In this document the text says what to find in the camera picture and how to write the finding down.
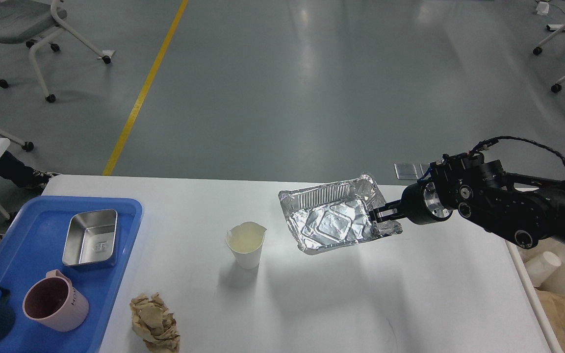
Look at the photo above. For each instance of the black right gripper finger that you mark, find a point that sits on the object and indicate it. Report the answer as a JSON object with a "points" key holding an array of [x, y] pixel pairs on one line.
{"points": [[385, 216], [387, 210]]}

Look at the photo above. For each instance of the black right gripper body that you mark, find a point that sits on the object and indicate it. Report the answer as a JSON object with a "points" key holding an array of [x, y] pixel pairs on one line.
{"points": [[420, 204]]}

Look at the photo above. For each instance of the aluminium foil tray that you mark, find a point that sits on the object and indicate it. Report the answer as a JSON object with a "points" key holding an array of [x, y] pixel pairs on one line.
{"points": [[334, 215]]}

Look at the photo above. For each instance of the stainless steel rectangular container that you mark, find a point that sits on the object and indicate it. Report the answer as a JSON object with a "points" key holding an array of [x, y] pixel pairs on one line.
{"points": [[91, 241]]}

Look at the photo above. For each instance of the pink ribbed mug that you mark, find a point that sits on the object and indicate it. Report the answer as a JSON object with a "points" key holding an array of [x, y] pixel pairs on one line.
{"points": [[55, 303]]}

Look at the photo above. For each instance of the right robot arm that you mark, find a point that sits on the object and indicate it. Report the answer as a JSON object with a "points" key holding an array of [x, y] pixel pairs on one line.
{"points": [[521, 209]]}

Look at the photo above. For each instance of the left floor outlet cover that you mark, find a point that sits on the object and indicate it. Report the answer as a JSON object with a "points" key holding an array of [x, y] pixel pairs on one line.
{"points": [[407, 171]]}

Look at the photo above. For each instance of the floor outlet cover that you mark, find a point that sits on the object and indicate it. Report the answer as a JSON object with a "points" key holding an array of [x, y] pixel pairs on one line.
{"points": [[424, 169], [407, 171]]}

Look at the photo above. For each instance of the right floor outlet cover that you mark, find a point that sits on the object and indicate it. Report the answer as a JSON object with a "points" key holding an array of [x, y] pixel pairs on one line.
{"points": [[424, 169]]}

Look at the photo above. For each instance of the paper cup in bin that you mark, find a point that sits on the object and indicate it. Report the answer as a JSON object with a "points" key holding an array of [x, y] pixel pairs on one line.
{"points": [[542, 266]]}

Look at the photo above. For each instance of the white paper cup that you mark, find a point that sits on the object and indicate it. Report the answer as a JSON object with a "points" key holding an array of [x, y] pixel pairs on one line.
{"points": [[245, 242]]}

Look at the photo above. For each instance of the beige plastic bin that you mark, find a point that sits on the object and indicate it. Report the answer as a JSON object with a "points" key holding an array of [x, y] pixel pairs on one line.
{"points": [[555, 284]]}

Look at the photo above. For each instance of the crumpled brown paper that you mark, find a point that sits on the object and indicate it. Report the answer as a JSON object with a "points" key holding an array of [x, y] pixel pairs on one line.
{"points": [[154, 323]]}

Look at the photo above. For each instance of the blue plastic tray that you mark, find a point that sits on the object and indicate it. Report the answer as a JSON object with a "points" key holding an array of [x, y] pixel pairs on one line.
{"points": [[34, 244]]}

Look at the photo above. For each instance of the person in beige sweater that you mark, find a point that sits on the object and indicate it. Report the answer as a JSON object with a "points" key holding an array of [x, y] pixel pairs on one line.
{"points": [[22, 175]]}

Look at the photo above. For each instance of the grey office chair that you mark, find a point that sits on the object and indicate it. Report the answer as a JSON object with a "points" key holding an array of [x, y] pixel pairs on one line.
{"points": [[38, 23]]}

